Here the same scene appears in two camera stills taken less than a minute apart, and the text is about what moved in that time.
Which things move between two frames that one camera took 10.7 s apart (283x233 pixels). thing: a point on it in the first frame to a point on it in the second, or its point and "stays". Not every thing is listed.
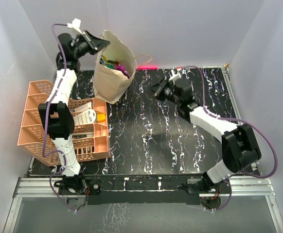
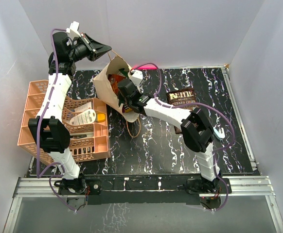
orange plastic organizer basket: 93,139 stays
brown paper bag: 110,86 to 114,65
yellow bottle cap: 101,117 stays
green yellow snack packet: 110,63 to 124,73
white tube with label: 88,117 stays
